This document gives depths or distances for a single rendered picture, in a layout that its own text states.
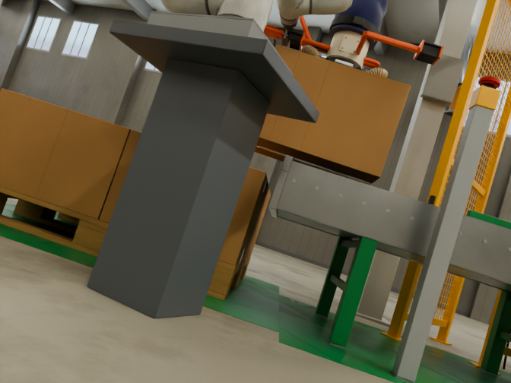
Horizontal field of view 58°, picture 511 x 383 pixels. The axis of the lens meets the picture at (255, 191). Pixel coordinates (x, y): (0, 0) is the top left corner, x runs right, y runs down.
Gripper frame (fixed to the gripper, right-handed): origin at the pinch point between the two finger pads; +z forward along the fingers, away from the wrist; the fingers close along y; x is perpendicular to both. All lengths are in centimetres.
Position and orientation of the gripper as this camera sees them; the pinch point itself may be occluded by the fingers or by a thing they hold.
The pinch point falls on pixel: (288, 37)
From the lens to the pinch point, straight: 226.4
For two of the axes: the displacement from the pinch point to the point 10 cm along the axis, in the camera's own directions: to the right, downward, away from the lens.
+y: -3.1, 9.5, -0.8
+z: 0.5, 1.0, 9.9
